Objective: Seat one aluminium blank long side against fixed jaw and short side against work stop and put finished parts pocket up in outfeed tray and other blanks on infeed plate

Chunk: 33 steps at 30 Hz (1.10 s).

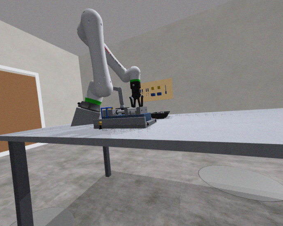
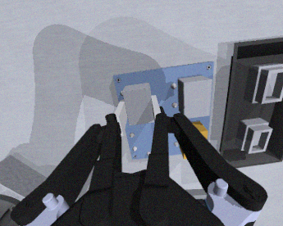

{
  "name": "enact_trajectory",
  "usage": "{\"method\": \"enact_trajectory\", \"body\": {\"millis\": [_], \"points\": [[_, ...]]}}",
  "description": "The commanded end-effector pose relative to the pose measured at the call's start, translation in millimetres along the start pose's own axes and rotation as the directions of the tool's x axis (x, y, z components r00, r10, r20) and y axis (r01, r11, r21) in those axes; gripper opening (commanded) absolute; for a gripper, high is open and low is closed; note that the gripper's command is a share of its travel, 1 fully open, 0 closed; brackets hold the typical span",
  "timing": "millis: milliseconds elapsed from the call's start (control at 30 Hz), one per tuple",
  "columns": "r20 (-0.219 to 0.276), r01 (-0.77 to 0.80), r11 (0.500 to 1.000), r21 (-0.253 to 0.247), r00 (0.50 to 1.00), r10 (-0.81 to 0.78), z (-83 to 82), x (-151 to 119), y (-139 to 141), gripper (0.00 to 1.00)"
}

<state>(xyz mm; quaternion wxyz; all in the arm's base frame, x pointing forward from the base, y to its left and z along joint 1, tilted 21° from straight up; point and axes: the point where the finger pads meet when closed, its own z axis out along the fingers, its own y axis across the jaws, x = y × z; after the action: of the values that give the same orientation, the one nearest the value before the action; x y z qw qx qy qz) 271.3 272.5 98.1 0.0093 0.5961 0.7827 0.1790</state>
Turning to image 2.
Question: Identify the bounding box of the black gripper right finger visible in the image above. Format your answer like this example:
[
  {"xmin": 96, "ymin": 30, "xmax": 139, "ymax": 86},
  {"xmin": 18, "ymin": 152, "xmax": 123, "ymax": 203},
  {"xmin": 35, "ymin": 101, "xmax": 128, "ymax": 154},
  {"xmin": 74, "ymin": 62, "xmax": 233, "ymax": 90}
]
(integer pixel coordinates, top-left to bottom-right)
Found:
[{"xmin": 139, "ymin": 95, "xmax": 268, "ymax": 226}]

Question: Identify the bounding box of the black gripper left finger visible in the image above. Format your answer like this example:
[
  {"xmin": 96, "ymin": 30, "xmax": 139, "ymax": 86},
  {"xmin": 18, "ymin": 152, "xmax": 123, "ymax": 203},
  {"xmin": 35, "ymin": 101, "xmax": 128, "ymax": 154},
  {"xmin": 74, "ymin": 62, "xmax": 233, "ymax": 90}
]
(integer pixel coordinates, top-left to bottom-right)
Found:
[{"xmin": 11, "ymin": 99, "xmax": 128, "ymax": 226}]

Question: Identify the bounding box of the yellow rectangular block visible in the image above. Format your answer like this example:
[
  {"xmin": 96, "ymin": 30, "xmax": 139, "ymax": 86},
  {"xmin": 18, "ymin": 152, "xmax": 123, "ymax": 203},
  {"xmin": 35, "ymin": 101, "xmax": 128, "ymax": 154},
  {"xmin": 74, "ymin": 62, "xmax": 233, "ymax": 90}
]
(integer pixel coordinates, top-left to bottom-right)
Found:
[{"xmin": 180, "ymin": 121, "xmax": 208, "ymax": 159}]

